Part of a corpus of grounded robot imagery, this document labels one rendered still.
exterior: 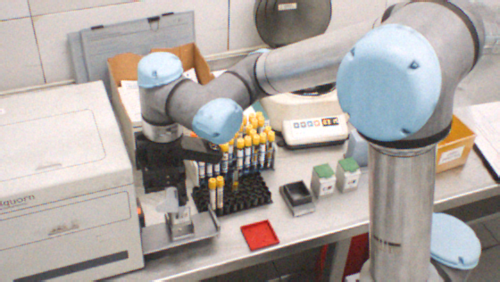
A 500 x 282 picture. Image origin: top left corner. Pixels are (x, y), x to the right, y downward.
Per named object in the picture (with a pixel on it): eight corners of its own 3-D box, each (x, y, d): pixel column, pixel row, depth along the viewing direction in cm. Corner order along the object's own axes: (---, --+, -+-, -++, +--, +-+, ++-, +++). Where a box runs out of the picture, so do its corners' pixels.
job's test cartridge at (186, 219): (172, 228, 127) (171, 208, 123) (166, 212, 131) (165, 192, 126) (191, 224, 129) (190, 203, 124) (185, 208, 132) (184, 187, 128)
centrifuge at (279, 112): (272, 153, 157) (276, 115, 149) (248, 84, 179) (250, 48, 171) (362, 143, 162) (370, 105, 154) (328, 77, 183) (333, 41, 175)
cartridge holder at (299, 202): (294, 217, 142) (295, 206, 139) (279, 190, 148) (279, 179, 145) (315, 211, 143) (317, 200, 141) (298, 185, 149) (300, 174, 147)
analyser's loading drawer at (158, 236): (126, 262, 128) (123, 247, 124) (119, 239, 132) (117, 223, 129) (220, 237, 134) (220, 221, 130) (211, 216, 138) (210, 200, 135)
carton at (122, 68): (135, 171, 150) (129, 123, 140) (111, 102, 170) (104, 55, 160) (230, 149, 158) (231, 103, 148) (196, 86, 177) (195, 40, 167)
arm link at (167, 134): (176, 96, 113) (189, 123, 108) (177, 115, 116) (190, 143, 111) (136, 103, 111) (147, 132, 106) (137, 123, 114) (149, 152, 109)
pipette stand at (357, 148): (352, 175, 152) (358, 145, 146) (342, 156, 158) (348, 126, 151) (389, 170, 154) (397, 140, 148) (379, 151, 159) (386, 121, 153)
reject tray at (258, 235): (251, 251, 134) (251, 249, 133) (239, 228, 138) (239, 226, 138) (279, 243, 136) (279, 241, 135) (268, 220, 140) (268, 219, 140)
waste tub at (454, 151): (425, 178, 152) (435, 149, 146) (393, 145, 161) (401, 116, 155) (467, 164, 157) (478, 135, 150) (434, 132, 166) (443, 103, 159)
